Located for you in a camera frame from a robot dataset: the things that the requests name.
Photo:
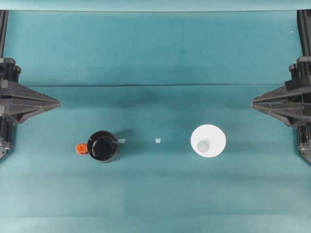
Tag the blue-green table cloth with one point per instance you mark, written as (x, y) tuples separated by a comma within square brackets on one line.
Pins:
[(155, 194)]

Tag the black frame rail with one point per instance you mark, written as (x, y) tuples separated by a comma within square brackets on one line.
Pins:
[(3, 34), (305, 34)]

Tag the white paper cup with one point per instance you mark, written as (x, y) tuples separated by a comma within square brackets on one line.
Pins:
[(209, 133)]

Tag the small white scrap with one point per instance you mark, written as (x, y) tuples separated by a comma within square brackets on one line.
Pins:
[(158, 140), (122, 140)]

